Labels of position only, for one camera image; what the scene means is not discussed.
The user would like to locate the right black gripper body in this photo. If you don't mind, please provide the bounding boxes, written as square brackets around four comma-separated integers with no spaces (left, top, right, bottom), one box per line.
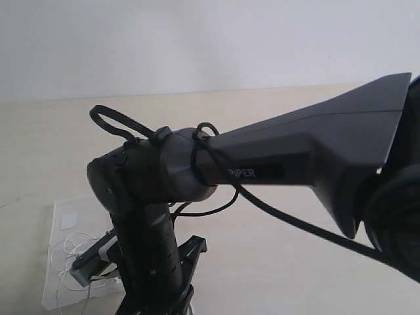
[114,210,207,314]

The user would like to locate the white wired earphones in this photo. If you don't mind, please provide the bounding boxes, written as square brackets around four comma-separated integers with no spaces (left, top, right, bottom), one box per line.
[49,231,99,315]

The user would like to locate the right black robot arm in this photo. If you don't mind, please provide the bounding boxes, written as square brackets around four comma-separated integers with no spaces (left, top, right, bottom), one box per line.
[87,73,419,314]

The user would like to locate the clear plastic storage case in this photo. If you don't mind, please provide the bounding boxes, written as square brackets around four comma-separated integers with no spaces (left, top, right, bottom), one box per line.
[41,195,123,314]

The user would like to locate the white sticker label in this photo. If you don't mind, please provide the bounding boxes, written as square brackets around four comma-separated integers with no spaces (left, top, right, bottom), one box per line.
[61,212,77,230]

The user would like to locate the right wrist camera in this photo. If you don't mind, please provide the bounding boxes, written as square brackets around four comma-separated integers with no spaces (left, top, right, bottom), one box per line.
[69,229,122,287]

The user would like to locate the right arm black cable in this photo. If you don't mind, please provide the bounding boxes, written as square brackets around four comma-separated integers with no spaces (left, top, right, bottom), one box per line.
[89,104,394,263]

